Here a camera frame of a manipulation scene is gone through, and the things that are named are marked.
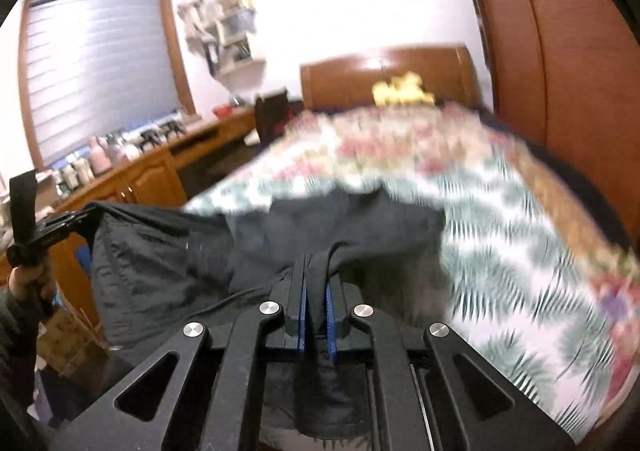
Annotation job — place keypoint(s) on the white wall shelf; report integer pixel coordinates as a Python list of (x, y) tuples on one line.
[(240, 46)]

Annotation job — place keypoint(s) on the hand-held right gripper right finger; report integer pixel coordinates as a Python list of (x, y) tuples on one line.
[(330, 326)]

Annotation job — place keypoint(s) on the grey window blind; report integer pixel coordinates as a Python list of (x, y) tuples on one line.
[(100, 71)]

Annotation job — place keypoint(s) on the floral quilt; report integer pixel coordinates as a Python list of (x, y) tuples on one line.
[(400, 146)]

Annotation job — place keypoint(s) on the wooden louvered wardrobe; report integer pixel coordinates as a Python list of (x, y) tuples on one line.
[(550, 31)]

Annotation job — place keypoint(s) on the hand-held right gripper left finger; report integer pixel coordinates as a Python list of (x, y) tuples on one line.
[(301, 316)]

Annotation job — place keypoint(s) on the wooden window frame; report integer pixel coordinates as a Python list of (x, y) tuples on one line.
[(182, 56)]

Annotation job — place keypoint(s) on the black clamp tool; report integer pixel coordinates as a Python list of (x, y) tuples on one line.
[(150, 138), (172, 128)]

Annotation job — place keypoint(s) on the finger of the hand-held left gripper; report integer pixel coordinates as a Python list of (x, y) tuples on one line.
[(65, 226)]

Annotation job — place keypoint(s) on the white cloth bundle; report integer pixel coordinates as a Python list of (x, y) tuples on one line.
[(195, 11)]

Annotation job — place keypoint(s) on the black jacket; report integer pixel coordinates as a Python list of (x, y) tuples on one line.
[(175, 261)]

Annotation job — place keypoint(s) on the person's left hand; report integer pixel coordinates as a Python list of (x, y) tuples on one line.
[(25, 288)]

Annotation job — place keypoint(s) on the cardboard box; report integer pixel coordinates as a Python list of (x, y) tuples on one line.
[(70, 341)]

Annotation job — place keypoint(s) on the pink vase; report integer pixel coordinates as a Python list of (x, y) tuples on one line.
[(99, 158)]

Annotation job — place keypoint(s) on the wooden bed headboard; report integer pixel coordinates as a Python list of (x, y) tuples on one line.
[(345, 81)]

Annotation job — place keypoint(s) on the person's left forearm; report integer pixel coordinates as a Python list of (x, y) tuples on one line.
[(15, 356)]

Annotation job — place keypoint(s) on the red basket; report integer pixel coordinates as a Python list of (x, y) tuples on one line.
[(223, 110)]

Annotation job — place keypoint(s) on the yellow plush toy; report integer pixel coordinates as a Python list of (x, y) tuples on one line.
[(400, 91)]

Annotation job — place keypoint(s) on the dark chair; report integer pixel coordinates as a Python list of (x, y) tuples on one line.
[(270, 118)]

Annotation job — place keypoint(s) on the wooden desk with cabinets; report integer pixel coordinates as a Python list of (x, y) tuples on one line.
[(150, 176)]

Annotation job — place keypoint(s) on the palm leaf bedsheet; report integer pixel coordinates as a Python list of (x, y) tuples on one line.
[(500, 281)]

